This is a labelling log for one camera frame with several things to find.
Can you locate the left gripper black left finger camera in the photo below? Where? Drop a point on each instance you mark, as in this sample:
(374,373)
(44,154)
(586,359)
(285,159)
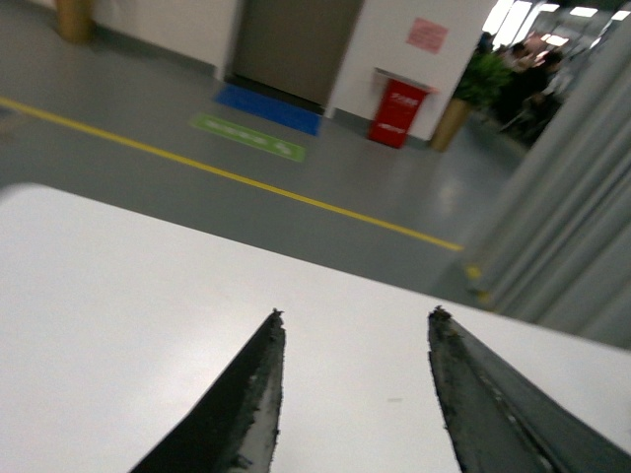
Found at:
(234,426)

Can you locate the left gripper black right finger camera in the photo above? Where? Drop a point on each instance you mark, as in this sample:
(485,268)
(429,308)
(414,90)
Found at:
(498,420)

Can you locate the grey curtain right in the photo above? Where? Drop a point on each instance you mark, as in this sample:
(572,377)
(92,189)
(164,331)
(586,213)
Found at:
(554,250)

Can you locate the green floor sign sticker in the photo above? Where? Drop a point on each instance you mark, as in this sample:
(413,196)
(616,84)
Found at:
(248,137)

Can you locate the blue floor mat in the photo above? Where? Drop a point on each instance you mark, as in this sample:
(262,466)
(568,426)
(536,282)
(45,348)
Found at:
(268,108)

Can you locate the seated person in black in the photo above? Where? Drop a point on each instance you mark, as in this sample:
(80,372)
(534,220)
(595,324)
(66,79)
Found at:
(525,105)

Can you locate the red fire extinguisher box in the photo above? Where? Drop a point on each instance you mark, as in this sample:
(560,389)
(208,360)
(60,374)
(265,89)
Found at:
(396,113)

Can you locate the potted plant gold pot right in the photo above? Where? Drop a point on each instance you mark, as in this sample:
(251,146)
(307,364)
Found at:
(479,85)

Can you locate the potted plant gold pot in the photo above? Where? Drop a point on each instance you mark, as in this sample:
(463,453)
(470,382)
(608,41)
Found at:
(479,85)
(75,22)

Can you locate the grey door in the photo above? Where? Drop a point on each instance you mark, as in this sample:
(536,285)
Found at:
(294,47)

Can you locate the potted plant gold pot left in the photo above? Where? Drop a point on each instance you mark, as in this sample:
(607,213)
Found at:
(75,22)

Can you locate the pink wall notice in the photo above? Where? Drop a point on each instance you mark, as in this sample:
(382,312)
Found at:
(427,35)

